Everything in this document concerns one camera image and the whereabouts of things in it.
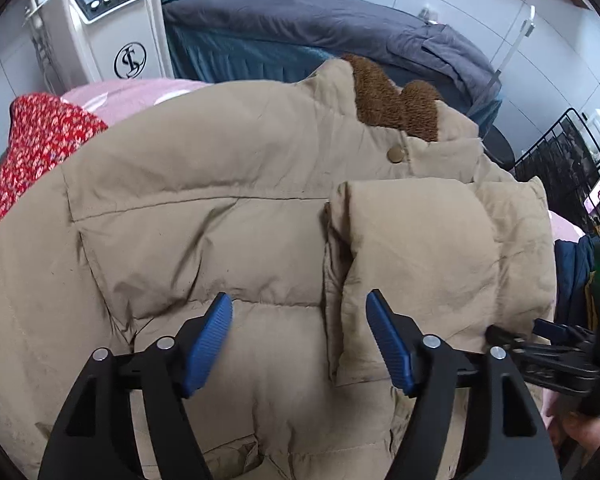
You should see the black round stool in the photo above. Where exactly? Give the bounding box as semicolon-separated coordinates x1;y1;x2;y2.
482;125;515;171

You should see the khaki puffer jacket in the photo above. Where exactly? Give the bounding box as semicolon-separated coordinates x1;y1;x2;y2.
0;59;556;479

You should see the pink polka dot bedspread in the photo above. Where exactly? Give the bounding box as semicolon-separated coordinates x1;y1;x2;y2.
59;77;586;246

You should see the navy blue garment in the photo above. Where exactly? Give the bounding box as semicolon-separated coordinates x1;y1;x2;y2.
554;235;595;330

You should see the white beauty machine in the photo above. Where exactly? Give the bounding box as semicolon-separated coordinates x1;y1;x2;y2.
26;0;173;94

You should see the black wire rack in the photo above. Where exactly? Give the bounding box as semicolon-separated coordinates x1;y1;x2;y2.
512;107;600;236

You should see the red floral garment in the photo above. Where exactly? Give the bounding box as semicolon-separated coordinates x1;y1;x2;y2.
0;93;107;222

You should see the grey blue bed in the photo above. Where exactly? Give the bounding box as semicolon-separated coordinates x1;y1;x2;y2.
161;0;502;132

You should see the person's right hand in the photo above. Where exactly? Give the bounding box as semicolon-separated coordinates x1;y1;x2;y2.
541;389;600;464

